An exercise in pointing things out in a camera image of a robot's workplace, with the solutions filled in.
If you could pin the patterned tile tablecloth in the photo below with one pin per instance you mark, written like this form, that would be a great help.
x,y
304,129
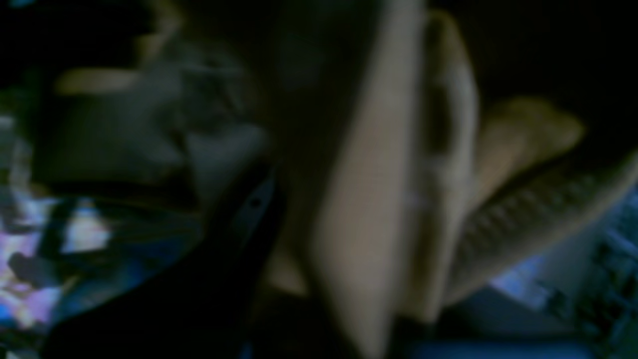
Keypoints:
x,y
91,211

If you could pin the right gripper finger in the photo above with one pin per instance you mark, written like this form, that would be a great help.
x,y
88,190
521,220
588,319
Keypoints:
x,y
167,287

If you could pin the brown t-shirt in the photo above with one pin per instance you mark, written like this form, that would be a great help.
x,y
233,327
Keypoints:
x,y
422,146

